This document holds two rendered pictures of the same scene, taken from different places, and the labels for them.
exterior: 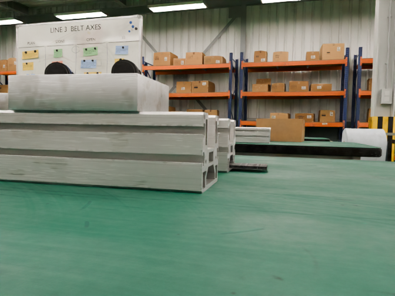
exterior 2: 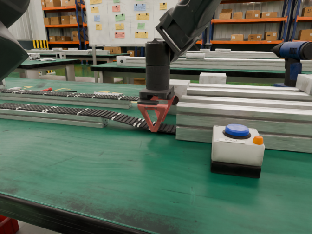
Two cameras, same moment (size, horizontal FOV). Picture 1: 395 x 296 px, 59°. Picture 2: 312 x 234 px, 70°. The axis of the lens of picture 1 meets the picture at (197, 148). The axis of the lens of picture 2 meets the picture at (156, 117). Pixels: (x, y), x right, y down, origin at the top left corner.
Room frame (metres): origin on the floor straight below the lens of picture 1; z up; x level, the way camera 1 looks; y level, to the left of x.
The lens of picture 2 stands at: (0.07, 0.81, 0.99)
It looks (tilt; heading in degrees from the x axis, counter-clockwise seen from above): 18 degrees down; 1
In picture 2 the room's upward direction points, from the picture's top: straight up
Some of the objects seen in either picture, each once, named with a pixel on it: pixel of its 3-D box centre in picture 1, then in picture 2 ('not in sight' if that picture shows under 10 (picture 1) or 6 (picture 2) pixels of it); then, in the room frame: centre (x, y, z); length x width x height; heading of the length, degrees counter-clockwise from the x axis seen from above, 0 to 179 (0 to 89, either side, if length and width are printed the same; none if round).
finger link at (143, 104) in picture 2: not in sight; (155, 112); (0.58, 0.82, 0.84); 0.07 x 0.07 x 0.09; 77
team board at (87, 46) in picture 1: (77, 114); (132, 44); (3.73, 1.28, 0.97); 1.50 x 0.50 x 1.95; 73
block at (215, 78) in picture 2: not in sight; (211, 86); (0.96, 0.60, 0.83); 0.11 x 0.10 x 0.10; 167
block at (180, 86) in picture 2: not in sight; (173, 97); (0.77, 0.77, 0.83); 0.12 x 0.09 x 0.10; 167
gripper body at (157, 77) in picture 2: not in sight; (157, 80); (0.60, 0.82, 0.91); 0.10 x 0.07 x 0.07; 167
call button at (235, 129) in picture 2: not in sight; (236, 132); (0.43, 0.68, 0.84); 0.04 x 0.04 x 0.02
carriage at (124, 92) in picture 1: (94, 107); not in sight; (0.44, 0.13, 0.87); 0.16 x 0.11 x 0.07; 77
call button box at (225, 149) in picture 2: not in sight; (234, 146); (0.44, 0.67, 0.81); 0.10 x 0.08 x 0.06; 167
